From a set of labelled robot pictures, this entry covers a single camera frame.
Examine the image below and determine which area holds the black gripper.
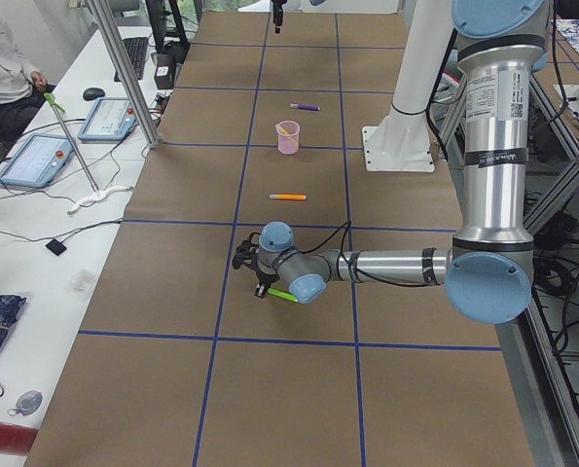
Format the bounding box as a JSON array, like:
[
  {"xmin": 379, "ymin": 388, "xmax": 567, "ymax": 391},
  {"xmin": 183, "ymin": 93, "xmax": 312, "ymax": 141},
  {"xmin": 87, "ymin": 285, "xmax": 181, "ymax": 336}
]
[{"xmin": 254, "ymin": 267, "xmax": 277, "ymax": 298}]

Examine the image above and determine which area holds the green marker pen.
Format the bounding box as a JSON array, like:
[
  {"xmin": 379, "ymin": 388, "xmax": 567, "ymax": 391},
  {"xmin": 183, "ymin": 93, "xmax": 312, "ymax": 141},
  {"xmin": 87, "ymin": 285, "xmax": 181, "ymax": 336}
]
[{"xmin": 268, "ymin": 288, "xmax": 298, "ymax": 303}]

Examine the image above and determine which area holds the orange marker pen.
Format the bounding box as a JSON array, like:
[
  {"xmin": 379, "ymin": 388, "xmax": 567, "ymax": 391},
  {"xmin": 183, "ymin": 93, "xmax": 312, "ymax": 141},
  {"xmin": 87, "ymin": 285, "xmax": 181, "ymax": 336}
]
[{"xmin": 269, "ymin": 194, "xmax": 308, "ymax": 201}]

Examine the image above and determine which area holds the purple marker pen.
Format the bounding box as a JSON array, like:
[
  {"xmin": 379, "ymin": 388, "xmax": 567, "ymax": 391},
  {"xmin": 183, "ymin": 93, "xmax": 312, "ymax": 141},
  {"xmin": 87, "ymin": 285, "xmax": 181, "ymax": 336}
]
[{"xmin": 289, "ymin": 103, "xmax": 321, "ymax": 112}]

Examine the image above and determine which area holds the pink mesh pen holder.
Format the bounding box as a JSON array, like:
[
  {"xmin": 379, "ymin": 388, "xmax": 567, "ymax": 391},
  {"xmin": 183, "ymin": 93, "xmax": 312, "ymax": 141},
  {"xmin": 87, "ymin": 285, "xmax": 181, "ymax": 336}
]
[{"xmin": 275, "ymin": 121, "xmax": 301, "ymax": 155}]

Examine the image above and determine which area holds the black box with label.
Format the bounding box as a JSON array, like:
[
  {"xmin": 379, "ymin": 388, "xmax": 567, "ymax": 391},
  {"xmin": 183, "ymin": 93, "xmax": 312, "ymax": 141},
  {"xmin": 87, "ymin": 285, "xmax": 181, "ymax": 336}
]
[{"xmin": 154, "ymin": 54, "xmax": 176, "ymax": 90}]

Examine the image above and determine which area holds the black keyboard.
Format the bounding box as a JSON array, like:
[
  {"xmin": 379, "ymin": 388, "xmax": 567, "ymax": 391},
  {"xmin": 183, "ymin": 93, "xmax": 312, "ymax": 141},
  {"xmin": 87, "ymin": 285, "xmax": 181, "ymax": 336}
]
[{"xmin": 123, "ymin": 37, "xmax": 148, "ymax": 80}]

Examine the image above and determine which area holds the clear plastic wrapper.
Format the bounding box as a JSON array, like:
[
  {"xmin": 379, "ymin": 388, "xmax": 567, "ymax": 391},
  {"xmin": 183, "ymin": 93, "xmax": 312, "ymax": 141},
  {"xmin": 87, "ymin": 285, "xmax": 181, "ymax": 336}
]
[{"xmin": 66, "ymin": 269, "xmax": 97, "ymax": 301}]

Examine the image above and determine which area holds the metal reacher stick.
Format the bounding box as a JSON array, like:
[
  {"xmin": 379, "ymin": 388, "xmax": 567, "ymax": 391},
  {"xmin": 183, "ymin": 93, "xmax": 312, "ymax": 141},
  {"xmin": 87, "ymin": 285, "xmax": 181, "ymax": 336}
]
[{"xmin": 43, "ymin": 92, "xmax": 133, "ymax": 216}]

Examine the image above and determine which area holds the far blue teach pendant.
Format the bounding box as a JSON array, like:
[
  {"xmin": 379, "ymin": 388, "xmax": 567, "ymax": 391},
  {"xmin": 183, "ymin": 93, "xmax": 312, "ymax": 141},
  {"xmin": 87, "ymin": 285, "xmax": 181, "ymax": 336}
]
[{"xmin": 78, "ymin": 97, "xmax": 136, "ymax": 143}]

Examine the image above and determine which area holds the blue teach pendant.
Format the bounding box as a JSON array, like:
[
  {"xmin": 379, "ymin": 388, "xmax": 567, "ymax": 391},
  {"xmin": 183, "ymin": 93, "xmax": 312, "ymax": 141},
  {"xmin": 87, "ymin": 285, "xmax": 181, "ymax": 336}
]
[
  {"xmin": 78, "ymin": 97, "xmax": 136, "ymax": 143},
  {"xmin": 0, "ymin": 134, "xmax": 73, "ymax": 188}
]

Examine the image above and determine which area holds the black computer mouse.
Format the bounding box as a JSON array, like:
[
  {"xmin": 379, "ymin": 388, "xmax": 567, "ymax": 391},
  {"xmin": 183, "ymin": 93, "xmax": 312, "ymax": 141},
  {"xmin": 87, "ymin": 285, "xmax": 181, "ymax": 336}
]
[{"xmin": 82, "ymin": 87, "xmax": 105, "ymax": 101}]

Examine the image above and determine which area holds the small black square device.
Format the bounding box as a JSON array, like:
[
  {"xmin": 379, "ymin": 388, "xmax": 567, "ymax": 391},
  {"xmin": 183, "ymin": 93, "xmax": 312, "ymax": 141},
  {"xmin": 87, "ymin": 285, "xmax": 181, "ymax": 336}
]
[{"xmin": 45, "ymin": 238, "xmax": 67, "ymax": 256}]

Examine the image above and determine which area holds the grey round tag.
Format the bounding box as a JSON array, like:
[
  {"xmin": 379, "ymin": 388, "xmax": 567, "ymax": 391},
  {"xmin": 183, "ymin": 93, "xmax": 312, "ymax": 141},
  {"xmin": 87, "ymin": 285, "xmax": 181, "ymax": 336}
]
[{"xmin": 8, "ymin": 390, "xmax": 43, "ymax": 416}]

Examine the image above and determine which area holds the near blue teach pendant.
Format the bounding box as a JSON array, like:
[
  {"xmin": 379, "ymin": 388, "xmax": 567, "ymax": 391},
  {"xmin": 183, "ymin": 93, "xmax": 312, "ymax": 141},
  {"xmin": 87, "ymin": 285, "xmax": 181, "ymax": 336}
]
[{"xmin": 0, "ymin": 134, "xmax": 73, "ymax": 188}]

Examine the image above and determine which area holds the person in white hoodie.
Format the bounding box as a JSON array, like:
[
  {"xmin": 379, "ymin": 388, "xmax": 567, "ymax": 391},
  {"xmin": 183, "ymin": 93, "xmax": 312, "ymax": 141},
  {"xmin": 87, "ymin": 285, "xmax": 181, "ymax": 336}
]
[{"xmin": 0, "ymin": 16, "xmax": 54, "ymax": 144}]

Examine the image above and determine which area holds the red bottle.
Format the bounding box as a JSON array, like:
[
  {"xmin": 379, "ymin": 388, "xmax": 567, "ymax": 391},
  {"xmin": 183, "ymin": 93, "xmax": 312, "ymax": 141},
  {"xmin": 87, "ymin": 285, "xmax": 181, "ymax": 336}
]
[{"xmin": 0, "ymin": 421, "xmax": 38, "ymax": 455}]

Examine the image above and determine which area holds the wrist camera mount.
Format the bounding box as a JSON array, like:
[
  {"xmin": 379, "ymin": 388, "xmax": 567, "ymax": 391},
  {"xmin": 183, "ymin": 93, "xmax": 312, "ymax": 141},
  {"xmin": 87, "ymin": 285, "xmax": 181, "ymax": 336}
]
[{"xmin": 232, "ymin": 232, "xmax": 259, "ymax": 271}]

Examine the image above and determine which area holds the black camera cable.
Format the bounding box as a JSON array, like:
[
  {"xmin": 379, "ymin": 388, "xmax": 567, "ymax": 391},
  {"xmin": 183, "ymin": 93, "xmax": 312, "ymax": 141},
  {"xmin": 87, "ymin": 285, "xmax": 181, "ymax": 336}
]
[{"xmin": 303, "ymin": 219, "xmax": 353, "ymax": 254}]

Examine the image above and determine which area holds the aluminium frame post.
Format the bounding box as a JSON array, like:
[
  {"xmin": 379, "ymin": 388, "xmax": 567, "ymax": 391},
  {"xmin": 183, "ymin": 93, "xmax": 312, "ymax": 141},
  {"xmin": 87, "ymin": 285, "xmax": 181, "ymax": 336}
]
[{"xmin": 87, "ymin": 0, "xmax": 160, "ymax": 149}]

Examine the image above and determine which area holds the white camera pedestal column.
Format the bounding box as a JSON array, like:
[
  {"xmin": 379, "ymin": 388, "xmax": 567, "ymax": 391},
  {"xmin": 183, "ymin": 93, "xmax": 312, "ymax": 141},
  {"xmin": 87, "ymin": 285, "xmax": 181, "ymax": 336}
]
[{"xmin": 362, "ymin": 0, "xmax": 453, "ymax": 173}]

